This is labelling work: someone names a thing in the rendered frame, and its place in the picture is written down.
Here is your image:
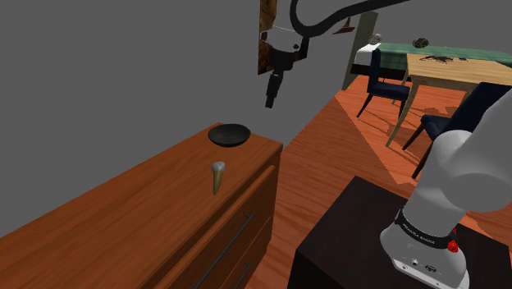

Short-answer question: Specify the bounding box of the light wooden dining table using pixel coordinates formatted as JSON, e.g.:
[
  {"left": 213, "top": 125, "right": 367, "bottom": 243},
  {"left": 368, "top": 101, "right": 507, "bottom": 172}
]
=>
[{"left": 385, "top": 53, "right": 512, "bottom": 148}]

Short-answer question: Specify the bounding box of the black bowl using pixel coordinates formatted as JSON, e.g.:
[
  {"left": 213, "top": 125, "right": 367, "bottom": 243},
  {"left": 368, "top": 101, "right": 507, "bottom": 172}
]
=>
[{"left": 207, "top": 122, "right": 252, "bottom": 149}]

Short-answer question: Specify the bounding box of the brown wooden chest of drawers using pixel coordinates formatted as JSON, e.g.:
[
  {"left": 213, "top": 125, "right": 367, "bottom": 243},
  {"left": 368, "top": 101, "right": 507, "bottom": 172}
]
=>
[{"left": 0, "top": 122, "right": 284, "bottom": 289}]

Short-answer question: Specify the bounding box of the brown wall picture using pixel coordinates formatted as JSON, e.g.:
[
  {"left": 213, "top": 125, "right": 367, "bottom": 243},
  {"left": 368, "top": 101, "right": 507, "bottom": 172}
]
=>
[{"left": 257, "top": 0, "right": 279, "bottom": 76}]

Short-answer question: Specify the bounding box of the navy blue chair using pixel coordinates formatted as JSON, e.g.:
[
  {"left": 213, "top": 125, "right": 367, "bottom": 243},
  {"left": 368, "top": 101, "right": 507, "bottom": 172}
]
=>
[
  {"left": 355, "top": 47, "right": 411, "bottom": 119},
  {"left": 401, "top": 81, "right": 512, "bottom": 180}
]

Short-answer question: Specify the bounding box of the tan cone with grey top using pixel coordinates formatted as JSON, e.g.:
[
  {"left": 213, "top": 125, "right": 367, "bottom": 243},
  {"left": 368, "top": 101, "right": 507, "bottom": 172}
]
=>
[{"left": 210, "top": 160, "right": 226, "bottom": 196}]

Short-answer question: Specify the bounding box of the dark robot stand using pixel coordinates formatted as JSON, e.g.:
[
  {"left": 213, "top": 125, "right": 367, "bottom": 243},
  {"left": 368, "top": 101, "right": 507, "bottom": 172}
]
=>
[{"left": 286, "top": 175, "right": 512, "bottom": 289}]

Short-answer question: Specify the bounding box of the grey-green door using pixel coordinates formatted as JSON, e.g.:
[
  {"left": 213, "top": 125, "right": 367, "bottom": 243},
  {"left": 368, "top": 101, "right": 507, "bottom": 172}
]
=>
[{"left": 341, "top": 11, "right": 379, "bottom": 91}]

